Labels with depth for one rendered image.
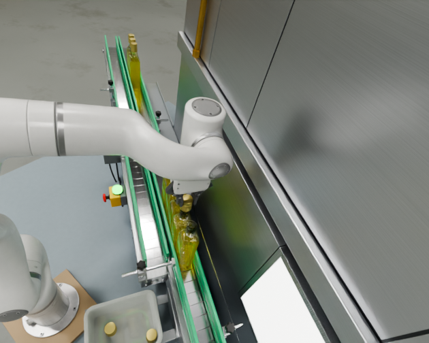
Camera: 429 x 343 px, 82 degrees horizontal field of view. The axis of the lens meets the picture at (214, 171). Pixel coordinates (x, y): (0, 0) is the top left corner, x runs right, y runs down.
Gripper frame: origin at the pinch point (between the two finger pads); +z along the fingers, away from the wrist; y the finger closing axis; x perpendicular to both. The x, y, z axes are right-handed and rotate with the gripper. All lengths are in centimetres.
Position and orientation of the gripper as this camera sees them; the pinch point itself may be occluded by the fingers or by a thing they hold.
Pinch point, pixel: (187, 198)
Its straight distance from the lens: 72.8
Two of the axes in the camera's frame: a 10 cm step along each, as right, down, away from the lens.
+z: -2.0, 6.6, 7.3
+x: 3.3, 7.5, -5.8
